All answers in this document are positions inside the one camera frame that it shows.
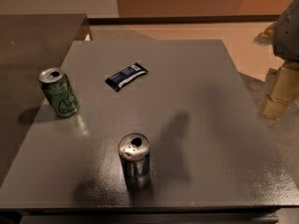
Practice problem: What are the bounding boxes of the dark blue snack bar wrapper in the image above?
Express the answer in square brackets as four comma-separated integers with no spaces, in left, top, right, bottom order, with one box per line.
[105,63,149,91]

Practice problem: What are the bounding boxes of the silver blue can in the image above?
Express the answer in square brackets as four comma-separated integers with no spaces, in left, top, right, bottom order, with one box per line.
[118,133,150,190]

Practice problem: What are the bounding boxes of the green soda can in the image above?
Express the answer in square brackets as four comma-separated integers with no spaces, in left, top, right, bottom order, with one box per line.
[38,67,79,118]

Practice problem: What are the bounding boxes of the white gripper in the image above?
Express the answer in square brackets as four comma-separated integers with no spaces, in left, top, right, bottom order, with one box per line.
[254,0,299,119]

